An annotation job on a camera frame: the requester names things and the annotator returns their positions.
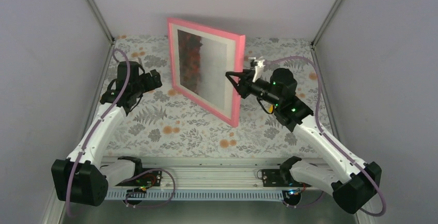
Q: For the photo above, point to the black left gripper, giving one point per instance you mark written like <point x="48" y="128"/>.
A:
<point x="150" y="85"/>

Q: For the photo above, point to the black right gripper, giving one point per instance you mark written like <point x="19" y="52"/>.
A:
<point x="246" y="76"/>

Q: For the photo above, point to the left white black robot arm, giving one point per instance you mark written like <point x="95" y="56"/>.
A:
<point x="81" y="177"/>

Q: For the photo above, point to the aluminium mounting rail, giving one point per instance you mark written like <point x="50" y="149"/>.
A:
<point x="212" y="176"/>

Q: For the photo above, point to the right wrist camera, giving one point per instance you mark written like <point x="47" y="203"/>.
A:
<point x="257" y="64"/>

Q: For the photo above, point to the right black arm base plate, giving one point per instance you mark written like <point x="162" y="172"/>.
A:
<point x="271" y="178"/>

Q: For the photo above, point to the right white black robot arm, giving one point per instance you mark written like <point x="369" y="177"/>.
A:
<point x="350" y="180"/>

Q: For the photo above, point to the floral patterned table mat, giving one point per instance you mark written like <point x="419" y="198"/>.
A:
<point x="167" y="124"/>

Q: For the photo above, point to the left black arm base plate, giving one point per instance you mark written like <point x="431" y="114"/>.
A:
<point x="149" y="179"/>

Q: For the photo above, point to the autumn forest photo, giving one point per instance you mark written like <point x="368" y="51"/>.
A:
<point x="201" y="61"/>

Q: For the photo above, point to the grey slotted cable duct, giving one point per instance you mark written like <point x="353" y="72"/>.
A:
<point x="209" y="195"/>

